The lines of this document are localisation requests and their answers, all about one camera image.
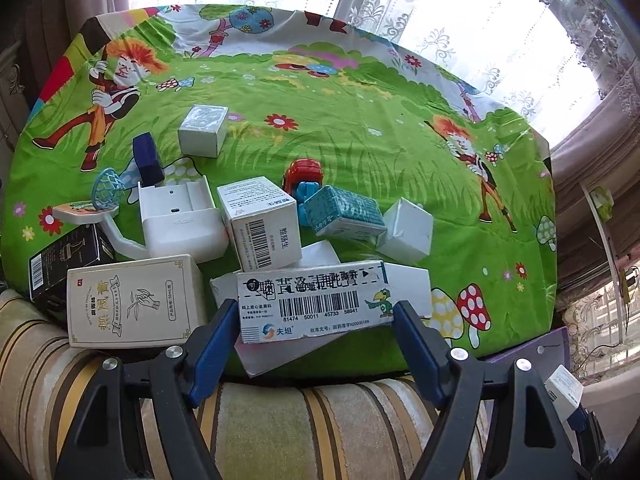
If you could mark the red toy car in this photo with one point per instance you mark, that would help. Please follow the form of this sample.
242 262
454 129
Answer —
302 172

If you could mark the embroidered lace curtain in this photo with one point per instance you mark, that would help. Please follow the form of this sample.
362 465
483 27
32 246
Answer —
600 325

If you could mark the dark blue box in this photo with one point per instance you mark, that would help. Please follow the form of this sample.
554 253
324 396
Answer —
147 157

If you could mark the cream box with ribbon print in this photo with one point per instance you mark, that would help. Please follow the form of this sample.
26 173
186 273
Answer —
135 305

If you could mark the green tissue pack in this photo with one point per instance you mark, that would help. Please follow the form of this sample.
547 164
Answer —
601 202

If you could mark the white plastic holder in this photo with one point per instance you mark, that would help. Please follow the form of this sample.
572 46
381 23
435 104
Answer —
180 230

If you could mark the striped beige cushion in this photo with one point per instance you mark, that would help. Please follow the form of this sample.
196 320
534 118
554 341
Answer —
310 420

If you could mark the black box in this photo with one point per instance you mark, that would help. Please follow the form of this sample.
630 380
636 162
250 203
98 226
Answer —
60 260

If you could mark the white lace window curtain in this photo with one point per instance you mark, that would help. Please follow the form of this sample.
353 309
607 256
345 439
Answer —
450 20

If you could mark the teal patterned box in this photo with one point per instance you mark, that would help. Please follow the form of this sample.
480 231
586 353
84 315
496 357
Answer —
345 207

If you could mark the white medicine box with barcode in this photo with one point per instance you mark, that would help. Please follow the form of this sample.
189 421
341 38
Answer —
260 230

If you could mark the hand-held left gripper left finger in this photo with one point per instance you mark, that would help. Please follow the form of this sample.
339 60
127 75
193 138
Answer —
215 350

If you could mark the green cartoon printed blanket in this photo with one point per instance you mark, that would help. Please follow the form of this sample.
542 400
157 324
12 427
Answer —
350 125

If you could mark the white curved desk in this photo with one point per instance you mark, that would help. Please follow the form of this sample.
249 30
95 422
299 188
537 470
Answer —
607 250

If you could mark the white box with silver face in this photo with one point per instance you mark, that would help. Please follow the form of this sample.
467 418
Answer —
200 137

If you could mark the plain white cube box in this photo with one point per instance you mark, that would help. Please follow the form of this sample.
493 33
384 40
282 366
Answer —
405 232

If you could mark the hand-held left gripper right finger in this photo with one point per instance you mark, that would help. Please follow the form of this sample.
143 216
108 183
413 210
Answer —
420 350

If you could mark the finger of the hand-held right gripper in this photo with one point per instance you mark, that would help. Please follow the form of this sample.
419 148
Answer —
580 419

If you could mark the long white box with parrot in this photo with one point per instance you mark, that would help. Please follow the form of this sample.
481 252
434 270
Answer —
310 305

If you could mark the white box with blue logo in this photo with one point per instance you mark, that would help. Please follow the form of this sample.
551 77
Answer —
562 390

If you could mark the purple cardboard box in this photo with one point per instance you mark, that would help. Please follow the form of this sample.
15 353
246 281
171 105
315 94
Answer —
530 355

